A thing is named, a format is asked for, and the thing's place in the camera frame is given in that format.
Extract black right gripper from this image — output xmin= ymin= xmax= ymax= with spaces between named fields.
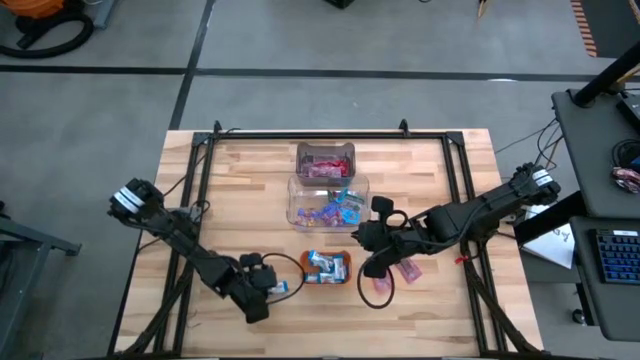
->
xmin=357 ymin=196 xmax=431 ymax=280

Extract backlit black keyboard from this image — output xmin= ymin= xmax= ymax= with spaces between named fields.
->
xmin=594 ymin=228 xmax=640 ymax=286

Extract orange vacuum cleaner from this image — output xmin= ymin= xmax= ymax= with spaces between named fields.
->
xmin=0 ymin=0 xmax=66 ymax=21

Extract clear packets inside bin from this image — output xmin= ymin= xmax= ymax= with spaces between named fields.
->
xmin=286 ymin=174 xmax=371 ymax=234

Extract candy pile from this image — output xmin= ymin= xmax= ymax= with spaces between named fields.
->
xmin=612 ymin=166 xmax=640 ymax=194

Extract black vacuum hose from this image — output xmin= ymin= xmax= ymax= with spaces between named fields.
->
xmin=0 ymin=12 xmax=95 ymax=60

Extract grey plastic bin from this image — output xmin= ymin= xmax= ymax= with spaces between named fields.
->
xmin=295 ymin=141 xmax=357 ymax=189

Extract dark mat orange edge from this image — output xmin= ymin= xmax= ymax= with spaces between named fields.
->
xmin=569 ymin=0 xmax=640 ymax=59

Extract grey metal table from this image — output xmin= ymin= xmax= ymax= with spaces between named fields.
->
xmin=0 ymin=199 xmax=83 ymax=360

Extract white paper sheet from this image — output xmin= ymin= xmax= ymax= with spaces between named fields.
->
xmin=522 ymin=202 xmax=576 ymax=270

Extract coiled black cable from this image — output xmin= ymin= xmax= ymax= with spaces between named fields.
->
xmin=610 ymin=138 xmax=640 ymax=169

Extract orange plastic bin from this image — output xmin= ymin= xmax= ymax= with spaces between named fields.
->
xmin=298 ymin=249 xmax=354 ymax=288

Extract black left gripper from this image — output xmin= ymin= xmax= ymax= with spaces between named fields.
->
xmin=227 ymin=252 xmax=279 ymax=325

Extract grey box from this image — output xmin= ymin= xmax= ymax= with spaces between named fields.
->
xmin=92 ymin=0 xmax=117 ymax=29

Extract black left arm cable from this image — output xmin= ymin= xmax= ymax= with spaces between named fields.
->
xmin=262 ymin=252 xmax=306 ymax=305

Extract black desk base beam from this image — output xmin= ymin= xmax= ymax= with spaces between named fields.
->
xmin=513 ymin=191 xmax=586 ymax=246

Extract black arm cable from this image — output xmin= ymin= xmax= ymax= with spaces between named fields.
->
xmin=356 ymin=244 xmax=396 ymax=310
xmin=262 ymin=252 xmax=306 ymax=305

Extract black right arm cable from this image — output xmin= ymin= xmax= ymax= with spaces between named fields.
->
xmin=356 ymin=244 xmax=396 ymax=310

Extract black pole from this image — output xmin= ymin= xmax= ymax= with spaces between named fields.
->
xmin=572 ymin=42 xmax=640 ymax=108

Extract black aluminium table frame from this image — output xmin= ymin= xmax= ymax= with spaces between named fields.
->
xmin=113 ymin=118 xmax=544 ymax=359

